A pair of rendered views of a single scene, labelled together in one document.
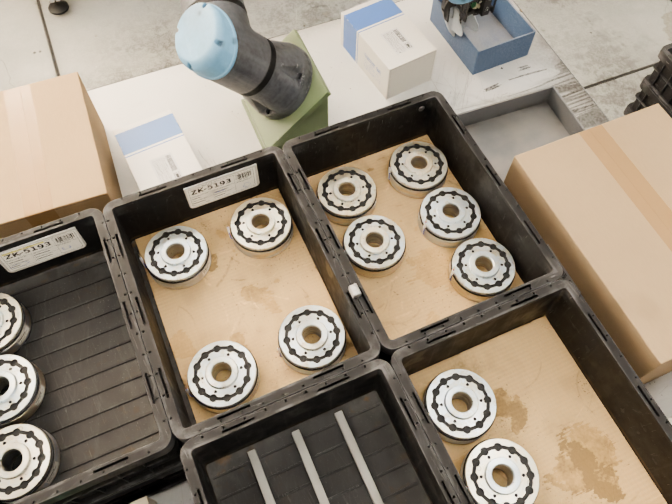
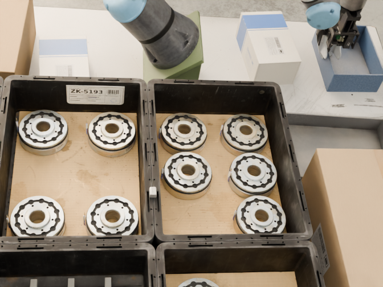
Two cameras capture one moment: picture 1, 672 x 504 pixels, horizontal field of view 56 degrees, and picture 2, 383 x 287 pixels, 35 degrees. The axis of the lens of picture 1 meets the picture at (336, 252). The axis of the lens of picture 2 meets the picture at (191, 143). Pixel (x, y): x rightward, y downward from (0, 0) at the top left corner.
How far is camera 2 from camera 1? 0.34 m
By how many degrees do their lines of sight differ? 11
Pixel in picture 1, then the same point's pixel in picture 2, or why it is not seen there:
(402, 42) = (277, 48)
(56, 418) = not seen: outside the picture
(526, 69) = (371, 102)
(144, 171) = (48, 70)
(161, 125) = (74, 44)
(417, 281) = (208, 212)
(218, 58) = (128, 7)
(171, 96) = (93, 30)
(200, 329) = (36, 186)
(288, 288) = (112, 182)
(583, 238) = (342, 222)
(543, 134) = not seen: hidden behind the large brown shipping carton
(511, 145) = not seen: hidden behind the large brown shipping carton
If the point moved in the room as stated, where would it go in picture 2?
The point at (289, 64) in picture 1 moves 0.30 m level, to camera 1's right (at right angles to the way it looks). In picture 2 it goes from (180, 31) to (297, 72)
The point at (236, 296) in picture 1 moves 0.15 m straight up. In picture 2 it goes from (72, 174) to (70, 130)
